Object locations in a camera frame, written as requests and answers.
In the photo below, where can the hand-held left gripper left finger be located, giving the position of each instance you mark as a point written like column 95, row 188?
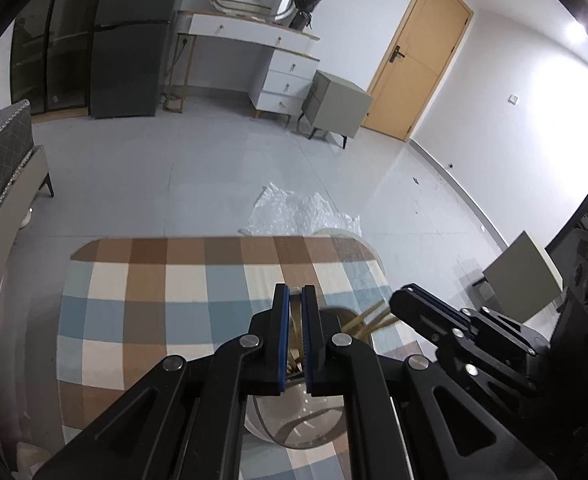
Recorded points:
column 284, row 340

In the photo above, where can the dark glass cabinet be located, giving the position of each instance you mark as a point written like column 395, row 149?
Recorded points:
column 54, row 50

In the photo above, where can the checkered tablecloth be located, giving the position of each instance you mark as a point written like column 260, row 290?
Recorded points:
column 149, row 310

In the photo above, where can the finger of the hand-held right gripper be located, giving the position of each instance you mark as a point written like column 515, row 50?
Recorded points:
column 509, row 327
column 439, row 325

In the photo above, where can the wooden door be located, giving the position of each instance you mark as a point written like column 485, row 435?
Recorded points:
column 419, row 60

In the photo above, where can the bundle of wooden chopsticks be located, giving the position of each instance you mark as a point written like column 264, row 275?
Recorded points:
column 369, row 317

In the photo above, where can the clear bubble wrap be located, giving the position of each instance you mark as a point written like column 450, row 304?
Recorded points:
column 299, row 215

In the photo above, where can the dark grey fridge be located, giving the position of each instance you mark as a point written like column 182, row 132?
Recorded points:
column 129, row 60

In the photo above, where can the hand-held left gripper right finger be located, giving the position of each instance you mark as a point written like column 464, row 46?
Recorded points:
column 308, row 340

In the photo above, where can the grey chair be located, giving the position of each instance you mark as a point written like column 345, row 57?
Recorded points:
column 519, row 270

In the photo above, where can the grey nightstand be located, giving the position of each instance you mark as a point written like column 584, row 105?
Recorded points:
column 339, row 105

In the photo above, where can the grey white utensil holder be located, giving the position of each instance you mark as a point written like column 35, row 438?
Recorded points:
column 304, row 420

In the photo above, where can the grey bed frame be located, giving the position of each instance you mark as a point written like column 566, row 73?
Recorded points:
column 31, row 170

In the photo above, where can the white vanity desk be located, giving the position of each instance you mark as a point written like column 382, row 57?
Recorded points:
column 234, row 27

